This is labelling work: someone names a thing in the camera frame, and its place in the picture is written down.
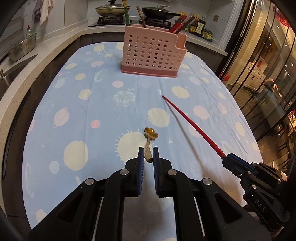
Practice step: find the black frying pan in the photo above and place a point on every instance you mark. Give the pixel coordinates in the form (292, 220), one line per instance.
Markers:
(159, 13)

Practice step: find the white hanging towel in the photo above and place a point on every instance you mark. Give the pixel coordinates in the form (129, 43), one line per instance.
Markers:
(45, 9)

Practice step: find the black lattice glass door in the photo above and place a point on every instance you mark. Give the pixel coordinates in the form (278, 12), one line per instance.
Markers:
(259, 72)

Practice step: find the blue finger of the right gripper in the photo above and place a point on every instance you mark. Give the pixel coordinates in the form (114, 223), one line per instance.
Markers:
(227, 163)
(241, 160)

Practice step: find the dark soy sauce bottle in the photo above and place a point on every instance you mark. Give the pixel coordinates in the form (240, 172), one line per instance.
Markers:
(200, 27)

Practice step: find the steel pot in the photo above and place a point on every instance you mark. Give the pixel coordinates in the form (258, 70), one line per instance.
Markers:
(22, 48)

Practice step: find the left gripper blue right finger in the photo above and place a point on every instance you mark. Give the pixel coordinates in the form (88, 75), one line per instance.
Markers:
(156, 163)

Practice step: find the gold flower spoon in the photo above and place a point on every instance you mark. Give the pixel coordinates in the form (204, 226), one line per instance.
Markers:
(150, 135)

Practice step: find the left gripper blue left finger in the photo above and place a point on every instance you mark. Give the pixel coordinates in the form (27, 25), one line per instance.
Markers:
(139, 169)

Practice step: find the green chopstick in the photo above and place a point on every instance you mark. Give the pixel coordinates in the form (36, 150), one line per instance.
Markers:
(125, 6)

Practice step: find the cream wok with lid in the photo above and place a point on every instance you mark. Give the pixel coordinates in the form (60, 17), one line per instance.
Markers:
(111, 9)

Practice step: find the brown sauce bottle yellow cap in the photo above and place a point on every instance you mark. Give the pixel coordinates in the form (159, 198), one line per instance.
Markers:
(193, 26)

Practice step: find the steel kitchen sink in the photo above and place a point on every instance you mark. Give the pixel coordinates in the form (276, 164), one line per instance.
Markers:
(8, 77)

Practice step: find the pink perforated utensil holder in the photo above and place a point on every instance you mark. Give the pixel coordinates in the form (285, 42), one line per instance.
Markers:
(152, 51)

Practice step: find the blue condiment jar set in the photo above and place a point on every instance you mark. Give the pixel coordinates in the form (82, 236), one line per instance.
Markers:
(207, 34)

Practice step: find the blue planet print tablecloth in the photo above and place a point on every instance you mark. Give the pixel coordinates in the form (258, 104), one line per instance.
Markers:
(91, 120)

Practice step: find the green dish soap bottle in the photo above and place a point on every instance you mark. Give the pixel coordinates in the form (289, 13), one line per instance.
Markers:
(29, 31)

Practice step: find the purple hanging cloth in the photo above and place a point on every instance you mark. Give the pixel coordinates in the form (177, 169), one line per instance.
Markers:
(37, 11)

